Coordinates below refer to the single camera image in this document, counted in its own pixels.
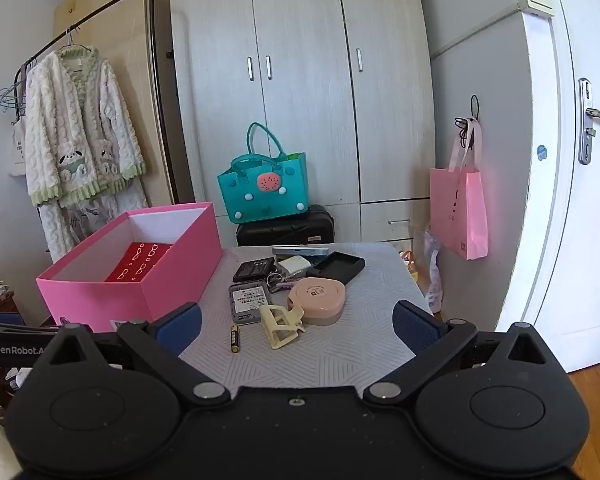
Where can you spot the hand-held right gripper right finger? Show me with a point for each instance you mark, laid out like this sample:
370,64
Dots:
415,327

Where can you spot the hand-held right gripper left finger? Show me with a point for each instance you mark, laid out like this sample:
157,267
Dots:
180,327

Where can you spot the small black gold battery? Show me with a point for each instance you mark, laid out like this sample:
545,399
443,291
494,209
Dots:
234,339

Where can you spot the grey labelled device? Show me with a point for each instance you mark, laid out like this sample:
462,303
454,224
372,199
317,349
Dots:
247,305
300,250

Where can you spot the pink cardboard box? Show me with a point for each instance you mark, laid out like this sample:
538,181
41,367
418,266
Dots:
105,305

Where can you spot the black silicone case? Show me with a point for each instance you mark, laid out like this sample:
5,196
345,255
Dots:
347,267

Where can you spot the black labelled device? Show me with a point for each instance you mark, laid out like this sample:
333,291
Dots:
252,270

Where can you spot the cream hair claw clip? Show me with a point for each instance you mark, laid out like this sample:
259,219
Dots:
275,320

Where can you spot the pink rounded square case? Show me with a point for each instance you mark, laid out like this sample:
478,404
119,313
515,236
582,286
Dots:
317,297

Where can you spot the silver key bunch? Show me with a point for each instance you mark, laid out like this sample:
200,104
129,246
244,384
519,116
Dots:
275,277

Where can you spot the light purple clip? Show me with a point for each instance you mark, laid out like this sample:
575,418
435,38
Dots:
282,286

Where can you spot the white charger block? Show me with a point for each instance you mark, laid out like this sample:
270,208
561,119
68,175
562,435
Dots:
292,264

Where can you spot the white plastic bag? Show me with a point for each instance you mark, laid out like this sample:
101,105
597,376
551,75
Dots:
432,270

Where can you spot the red printed box liner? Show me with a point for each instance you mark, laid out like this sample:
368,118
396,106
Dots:
140,262

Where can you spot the pink tote bag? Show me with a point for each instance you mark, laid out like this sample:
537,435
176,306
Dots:
455,210

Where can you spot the black suitcase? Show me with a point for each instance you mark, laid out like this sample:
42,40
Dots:
280,232

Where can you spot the teal felt handbag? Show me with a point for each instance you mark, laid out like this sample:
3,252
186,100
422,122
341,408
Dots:
260,200

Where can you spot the white door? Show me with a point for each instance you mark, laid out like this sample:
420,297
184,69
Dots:
555,235

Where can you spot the white canvas tote bag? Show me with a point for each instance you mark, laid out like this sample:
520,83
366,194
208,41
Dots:
17,152

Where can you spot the blue round sticker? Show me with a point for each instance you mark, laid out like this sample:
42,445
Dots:
542,153

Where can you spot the hanging white green towels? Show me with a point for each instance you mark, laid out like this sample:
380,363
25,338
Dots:
80,125

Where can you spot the light wood grain wardrobe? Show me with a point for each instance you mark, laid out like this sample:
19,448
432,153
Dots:
300,85

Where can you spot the black clothes rack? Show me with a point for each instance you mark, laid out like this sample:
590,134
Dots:
152,60

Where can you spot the beige wooden cabinet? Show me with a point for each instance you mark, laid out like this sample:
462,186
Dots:
125,35

